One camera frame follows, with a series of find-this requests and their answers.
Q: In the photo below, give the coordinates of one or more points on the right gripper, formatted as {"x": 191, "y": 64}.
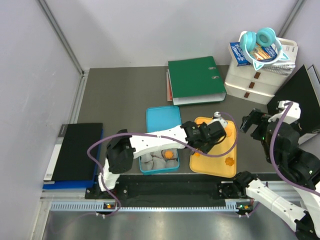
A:
{"x": 254, "y": 117}

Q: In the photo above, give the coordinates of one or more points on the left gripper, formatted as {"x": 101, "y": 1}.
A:
{"x": 205, "y": 149}

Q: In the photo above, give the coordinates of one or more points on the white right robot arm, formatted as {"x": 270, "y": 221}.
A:
{"x": 295, "y": 166}

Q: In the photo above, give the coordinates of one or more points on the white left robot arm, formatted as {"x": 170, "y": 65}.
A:
{"x": 125, "y": 146}

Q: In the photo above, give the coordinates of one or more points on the orange dotted round cookie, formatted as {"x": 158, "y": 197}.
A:
{"x": 200, "y": 121}

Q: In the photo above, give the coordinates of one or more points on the white drawer unit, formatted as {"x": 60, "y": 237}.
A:
{"x": 256, "y": 86}

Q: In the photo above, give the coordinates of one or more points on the orange flower shaped cookie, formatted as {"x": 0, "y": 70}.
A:
{"x": 229, "y": 161}

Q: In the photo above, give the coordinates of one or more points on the yellow plastic tray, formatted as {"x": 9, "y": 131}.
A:
{"x": 215, "y": 166}

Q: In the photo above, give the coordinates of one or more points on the blue cookie tin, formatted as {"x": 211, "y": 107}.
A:
{"x": 155, "y": 163}

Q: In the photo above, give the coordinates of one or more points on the blue tin lid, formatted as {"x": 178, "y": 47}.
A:
{"x": 162, "y": 118}

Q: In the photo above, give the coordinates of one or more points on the red folder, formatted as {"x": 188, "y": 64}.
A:
{"x": 168, "y": 86}

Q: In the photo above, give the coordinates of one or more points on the spiral notebook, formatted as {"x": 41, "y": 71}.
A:
{"x": 284, "y": 69}

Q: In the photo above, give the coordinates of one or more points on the blue white book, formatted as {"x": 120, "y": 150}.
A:
{"x": 262, "y": 54}

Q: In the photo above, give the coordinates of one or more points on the teal cat ear headphones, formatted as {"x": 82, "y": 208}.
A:
{"x": 266, "y": 39}

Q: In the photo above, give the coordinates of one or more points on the black ring binder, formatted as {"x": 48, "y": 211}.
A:
{"x": 303, "y": 88}

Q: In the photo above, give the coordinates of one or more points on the green ring binder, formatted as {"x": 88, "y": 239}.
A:
{"x": 195, "y": 81}

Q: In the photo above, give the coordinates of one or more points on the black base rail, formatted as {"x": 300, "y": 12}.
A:
{"x": 171, "y": 190}

